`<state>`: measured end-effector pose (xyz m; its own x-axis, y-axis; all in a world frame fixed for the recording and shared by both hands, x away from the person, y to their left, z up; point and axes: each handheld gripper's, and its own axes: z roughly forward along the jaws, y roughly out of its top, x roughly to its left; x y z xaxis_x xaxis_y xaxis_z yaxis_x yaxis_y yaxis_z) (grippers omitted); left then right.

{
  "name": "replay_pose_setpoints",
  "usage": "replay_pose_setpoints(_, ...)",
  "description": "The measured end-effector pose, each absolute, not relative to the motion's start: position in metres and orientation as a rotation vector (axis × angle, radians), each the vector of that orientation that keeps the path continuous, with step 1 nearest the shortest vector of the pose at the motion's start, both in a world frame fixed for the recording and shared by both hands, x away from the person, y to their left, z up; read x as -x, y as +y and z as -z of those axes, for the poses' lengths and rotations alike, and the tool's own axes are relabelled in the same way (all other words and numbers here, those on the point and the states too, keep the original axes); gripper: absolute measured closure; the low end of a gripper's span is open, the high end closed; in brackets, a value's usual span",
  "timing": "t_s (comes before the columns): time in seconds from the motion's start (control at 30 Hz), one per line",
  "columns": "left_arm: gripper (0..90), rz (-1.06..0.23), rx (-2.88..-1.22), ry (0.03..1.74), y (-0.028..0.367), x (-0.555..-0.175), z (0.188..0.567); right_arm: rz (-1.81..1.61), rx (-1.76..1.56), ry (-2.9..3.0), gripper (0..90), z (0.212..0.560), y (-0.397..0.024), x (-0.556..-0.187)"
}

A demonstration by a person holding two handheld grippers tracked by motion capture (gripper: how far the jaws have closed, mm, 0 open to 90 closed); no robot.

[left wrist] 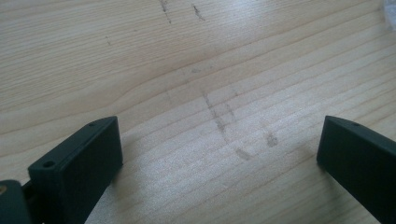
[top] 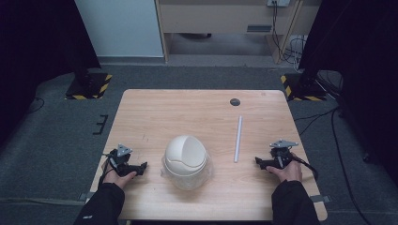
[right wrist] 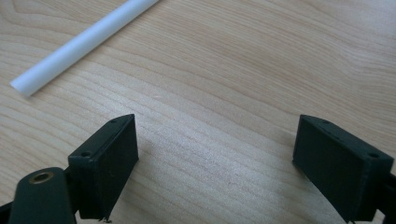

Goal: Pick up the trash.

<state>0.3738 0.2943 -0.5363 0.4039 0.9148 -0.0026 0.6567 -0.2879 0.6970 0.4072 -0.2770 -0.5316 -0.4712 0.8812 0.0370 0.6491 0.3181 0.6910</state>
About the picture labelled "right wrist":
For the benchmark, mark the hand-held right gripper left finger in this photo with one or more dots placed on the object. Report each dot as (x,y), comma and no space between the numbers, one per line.
(102,174)

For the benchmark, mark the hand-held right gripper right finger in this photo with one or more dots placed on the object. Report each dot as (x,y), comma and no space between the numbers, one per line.
(339,168)

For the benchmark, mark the white plastic tube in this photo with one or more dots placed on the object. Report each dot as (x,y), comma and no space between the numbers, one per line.
(81,45)

